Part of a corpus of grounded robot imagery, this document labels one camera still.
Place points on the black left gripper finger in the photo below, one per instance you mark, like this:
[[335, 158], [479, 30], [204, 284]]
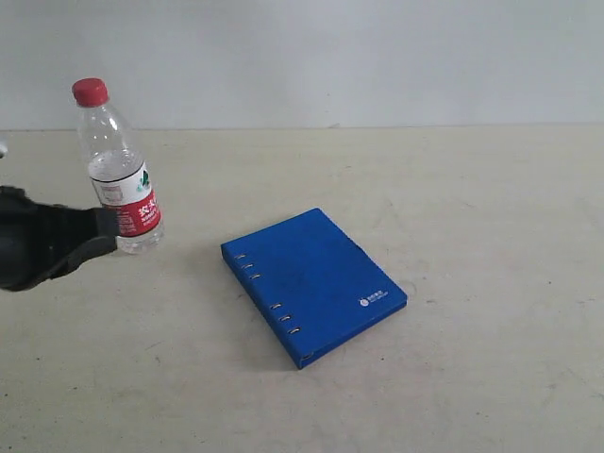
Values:
[[65, 259], [90, 222]]

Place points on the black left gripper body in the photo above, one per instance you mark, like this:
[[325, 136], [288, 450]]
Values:
[[29, 235]]

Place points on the clear bottle red cap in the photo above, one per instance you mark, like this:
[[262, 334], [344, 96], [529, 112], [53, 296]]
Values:
[[116, 168]]

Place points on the blue ring binder notebook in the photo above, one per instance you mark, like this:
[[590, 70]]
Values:
[[313, 285]]

